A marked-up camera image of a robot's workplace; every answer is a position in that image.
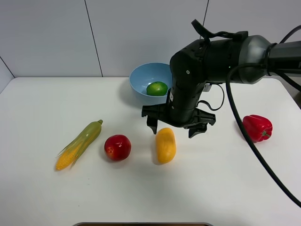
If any blue plastic bowl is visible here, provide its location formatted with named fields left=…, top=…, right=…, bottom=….
left=129, top=63, right=173, bottom=105

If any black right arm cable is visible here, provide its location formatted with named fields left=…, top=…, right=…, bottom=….
left=191, top=19, right=301, bottom=209

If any red apple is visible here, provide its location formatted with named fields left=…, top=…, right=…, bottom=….
left=104, top=135, right=131, bottom=161

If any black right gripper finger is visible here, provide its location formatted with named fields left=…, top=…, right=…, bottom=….
left=146, top=116, right=158, bottom=134
left=188, top=123, right=207, bottom=138

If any green lime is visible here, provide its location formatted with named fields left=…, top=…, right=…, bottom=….
left=146, top=81, right=168, bottom=96

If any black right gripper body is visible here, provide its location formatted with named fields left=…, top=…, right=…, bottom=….
left=142, top=81, right=215, bottom=128

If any yellow mango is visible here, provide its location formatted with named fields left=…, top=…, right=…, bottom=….
left=155, top=128, right=176, bottom=164

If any red bell pepper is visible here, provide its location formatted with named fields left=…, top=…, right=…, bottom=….
left=242, top=114, right=273, bottom=143

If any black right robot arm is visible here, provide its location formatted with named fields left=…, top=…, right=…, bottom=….
left=142, top=35, right=301, bottom=137

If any corn cob with green husk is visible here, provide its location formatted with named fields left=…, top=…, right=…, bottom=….
left=55, top=120, right=103, bottom=171

